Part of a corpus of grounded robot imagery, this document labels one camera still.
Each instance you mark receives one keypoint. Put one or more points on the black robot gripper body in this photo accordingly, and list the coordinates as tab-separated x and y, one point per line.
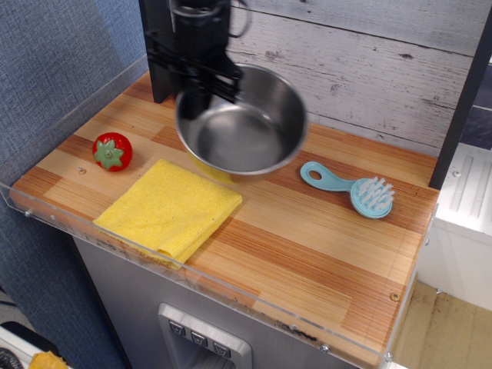
189	41

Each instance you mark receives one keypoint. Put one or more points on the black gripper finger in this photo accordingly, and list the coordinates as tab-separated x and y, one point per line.
197	97

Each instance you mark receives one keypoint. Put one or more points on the stainless steel bowl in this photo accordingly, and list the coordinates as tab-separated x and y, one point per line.
250	139

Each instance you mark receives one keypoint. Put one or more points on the red toy tomato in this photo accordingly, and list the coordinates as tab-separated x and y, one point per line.
112	151

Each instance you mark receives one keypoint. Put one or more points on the yellow folded cloth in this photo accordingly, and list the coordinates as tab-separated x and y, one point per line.
169	211

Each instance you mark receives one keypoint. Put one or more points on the clear acrylic table guard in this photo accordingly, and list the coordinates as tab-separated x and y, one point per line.
294	257

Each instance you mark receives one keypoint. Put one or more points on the light blue scrub brush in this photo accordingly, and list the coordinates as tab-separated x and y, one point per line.
370	197

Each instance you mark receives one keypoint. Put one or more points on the grey cabinet with dispenser panel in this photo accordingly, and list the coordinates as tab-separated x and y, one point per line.
162	322

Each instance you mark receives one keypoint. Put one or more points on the yellow object bottom left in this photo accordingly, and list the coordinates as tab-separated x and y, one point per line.
47	360

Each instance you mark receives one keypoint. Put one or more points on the white side cabinet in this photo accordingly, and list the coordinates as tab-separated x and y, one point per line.
456	256

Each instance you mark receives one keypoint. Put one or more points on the black left vertical post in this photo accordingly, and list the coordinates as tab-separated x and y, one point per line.
157	77

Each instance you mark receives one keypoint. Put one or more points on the black vertical post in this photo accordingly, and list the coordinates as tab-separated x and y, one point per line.
157	77
471	86

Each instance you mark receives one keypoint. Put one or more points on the black right vertical post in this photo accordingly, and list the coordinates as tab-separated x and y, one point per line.
471	86

